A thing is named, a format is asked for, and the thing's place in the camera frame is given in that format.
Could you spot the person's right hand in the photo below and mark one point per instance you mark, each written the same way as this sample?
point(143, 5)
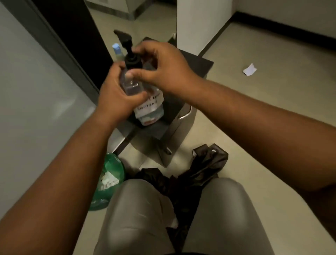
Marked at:
point(168, 71)

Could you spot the person's left hand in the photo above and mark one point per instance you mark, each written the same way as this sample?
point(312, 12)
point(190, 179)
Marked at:
point(112, 97)

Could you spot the person's left thumb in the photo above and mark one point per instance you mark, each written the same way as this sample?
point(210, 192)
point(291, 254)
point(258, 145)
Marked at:
point(136, 98)

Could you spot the person's right thumb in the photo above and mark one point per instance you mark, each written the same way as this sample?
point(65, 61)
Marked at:
point(139, 76)

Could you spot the clear pump bottle white label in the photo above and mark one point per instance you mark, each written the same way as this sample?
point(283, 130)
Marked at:
point(149, 107)

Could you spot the person's left forearm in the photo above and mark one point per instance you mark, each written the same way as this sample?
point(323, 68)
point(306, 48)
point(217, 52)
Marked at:
point(57, 184)

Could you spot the person's right forearm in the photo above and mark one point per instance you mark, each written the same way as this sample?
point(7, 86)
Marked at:
point(262, 126)

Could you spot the small blue-capped bottle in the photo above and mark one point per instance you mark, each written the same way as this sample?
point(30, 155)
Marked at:
point(118, 52)

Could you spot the green plastic bag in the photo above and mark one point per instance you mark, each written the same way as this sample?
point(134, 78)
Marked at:
point(109, 178)

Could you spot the black plastic bag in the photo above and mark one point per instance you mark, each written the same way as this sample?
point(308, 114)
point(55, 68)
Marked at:
point(194, 173)

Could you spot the white paper scrap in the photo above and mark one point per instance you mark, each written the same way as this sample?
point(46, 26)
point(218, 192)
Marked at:
point(249, 70)

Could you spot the person's left leg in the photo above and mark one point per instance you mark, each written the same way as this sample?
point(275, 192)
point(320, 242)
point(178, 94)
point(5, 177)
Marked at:
point(133, 220)

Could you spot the person's leg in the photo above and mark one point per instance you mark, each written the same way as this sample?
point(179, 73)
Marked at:
point(225, 218)
point(133, 220)

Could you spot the person's right leg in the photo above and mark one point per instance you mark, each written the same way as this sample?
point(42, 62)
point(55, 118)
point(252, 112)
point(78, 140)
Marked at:
point(225, 218)

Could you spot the black drawer pedestal cabinet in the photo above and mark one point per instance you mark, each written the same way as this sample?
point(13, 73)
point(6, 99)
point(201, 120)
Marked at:
point(173, 110)

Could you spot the dark door frame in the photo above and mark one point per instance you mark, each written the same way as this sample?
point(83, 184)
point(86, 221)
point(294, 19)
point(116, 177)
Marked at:
point(70, 39)

